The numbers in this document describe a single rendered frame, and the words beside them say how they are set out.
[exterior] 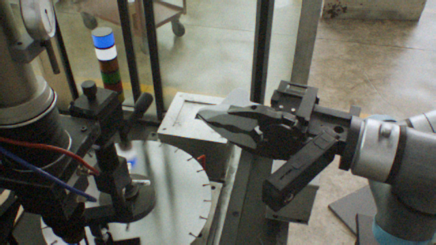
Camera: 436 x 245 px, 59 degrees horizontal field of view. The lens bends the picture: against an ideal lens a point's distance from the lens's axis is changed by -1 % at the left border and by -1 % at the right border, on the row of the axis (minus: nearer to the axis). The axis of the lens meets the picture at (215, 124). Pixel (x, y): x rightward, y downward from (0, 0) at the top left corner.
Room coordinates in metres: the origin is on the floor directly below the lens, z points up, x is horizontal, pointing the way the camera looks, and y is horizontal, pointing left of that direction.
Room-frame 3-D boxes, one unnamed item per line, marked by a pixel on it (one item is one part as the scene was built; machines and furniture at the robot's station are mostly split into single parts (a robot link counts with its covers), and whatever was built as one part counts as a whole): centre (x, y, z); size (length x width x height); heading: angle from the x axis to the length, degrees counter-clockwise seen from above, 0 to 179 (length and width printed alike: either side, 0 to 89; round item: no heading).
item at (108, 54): (0.78, 0.25, 1.11); 0.05 x 0.04 x 0.03; 77
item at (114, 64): (0.78, 0.25, 1.08); 0.05 x 0.04 x 0.03; 77
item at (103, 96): (0.41, 0.16, 1.17); 0.06 x 0.05 x 0.20; 158
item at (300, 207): (0.70, -0.21, 0.82); 0.28 x 0.11 x 0.15; 167
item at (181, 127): (0.80, 0.04, 0.82); 0.18 x 0.18 x 0.15; 77
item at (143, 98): (0.43, 0.13, 1.21); 0.08 x 0.06 x 0.03; 167
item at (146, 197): (0.48, 0.17, 0.96); 0.11 x 0.11 x 0.03
